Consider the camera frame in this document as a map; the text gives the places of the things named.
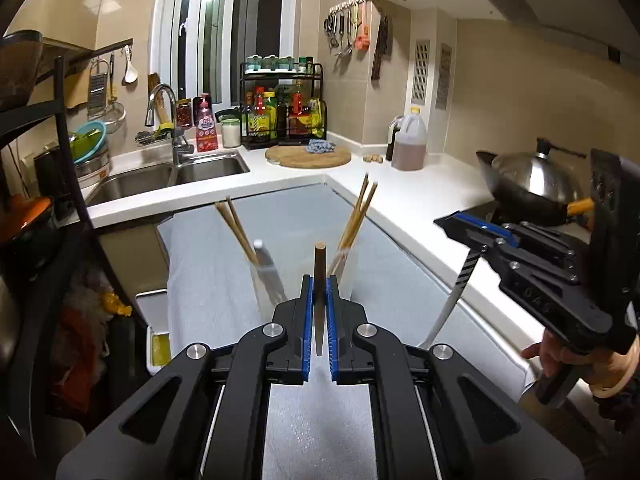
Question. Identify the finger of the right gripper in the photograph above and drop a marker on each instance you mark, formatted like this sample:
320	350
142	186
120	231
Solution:
538	239
478	235

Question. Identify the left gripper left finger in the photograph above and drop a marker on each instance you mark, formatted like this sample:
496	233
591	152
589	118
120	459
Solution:
204	414

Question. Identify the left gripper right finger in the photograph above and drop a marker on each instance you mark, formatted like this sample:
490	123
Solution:
434	415

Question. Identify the white striped ceramic spoon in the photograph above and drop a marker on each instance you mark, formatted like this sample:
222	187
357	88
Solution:
462	280

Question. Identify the white handled metal fork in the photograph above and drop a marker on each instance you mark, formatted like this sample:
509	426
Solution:
267	269

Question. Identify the steel kitchen sink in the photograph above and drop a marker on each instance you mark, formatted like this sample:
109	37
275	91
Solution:
154	178

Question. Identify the chrome kitchen faucet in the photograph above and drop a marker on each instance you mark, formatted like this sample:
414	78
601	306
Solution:
162	105

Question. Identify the right hand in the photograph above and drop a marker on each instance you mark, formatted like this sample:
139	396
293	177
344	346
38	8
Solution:
605	371

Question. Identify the black wok with lid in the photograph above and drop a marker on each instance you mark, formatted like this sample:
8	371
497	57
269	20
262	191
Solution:
531	186

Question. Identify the oil jug with yellow cap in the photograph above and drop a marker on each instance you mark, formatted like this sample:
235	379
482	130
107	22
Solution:
407	141

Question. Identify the grey fabric mat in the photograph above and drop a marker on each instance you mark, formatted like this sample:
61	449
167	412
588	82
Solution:
318	430

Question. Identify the blue dish cloth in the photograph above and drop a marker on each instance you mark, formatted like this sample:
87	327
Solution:
320	146

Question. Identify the round wooden cutting board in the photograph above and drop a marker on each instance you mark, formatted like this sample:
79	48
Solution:
298	157

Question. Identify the hanging dark cleaver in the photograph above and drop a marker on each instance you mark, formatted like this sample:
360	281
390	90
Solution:
381	47

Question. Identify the black spice rack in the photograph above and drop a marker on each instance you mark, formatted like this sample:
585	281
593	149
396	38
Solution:
281	101

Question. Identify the black metal shelf rack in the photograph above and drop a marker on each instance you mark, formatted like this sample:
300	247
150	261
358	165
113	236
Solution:
39	281

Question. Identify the white lidded jar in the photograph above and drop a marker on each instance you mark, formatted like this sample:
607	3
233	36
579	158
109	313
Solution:
231	132

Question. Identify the red dish soap pouch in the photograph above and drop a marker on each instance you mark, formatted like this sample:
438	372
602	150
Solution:
206	136

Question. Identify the green and blue bowls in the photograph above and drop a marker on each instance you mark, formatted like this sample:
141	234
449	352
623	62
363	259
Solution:
87	140

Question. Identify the red jar by faucet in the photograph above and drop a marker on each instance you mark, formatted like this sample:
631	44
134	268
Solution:
184	118

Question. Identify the hanging white ladle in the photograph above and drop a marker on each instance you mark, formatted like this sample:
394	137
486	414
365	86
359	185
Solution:
130	73

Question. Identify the hanging metal grater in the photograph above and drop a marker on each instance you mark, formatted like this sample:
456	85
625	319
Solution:
97	91

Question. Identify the dark brown bowl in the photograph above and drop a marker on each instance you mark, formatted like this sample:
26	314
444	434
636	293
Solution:
20	57

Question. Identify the hanging utensils on rail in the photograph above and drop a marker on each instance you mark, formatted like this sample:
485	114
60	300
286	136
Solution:
347	28

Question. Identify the white window frame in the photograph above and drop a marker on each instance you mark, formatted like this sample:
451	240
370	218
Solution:
198	46

